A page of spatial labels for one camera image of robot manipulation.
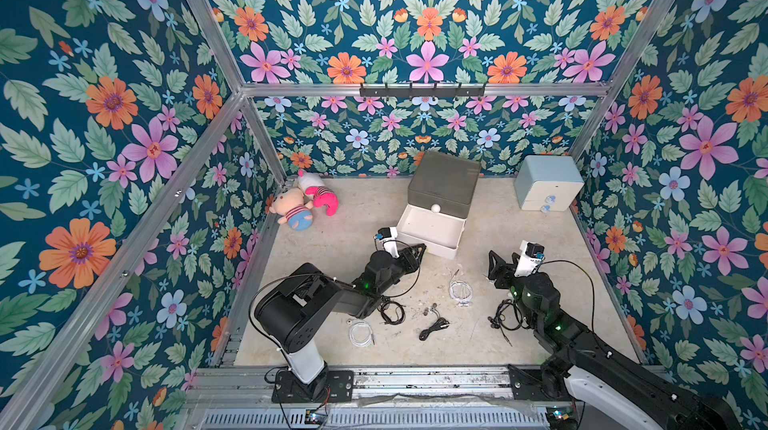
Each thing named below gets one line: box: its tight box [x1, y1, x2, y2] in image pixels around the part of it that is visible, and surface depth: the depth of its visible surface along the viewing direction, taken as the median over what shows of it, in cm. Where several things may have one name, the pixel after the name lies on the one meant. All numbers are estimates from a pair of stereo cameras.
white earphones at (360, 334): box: [348, 321, 375, 348], surface depth 84 cm
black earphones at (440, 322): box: [419, 303, 450, 341], surface depth 84 cm
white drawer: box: [396, 204, 467, 259], surface depth 92 cm
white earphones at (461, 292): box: [449, 268, 473, 307], surface depth 90 cm
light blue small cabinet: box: [514, 155, 585, 213], surface depth 106 cm
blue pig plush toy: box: [268, 187, 313, 232], surface depth 106 cm
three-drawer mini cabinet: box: [395, 150, 481, 241], surface depth 92 cm
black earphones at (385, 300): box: [377, 288, 411, 326], surface depth 88 cm
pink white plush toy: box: [297, 169, 339, 217], surface depth 107 cm
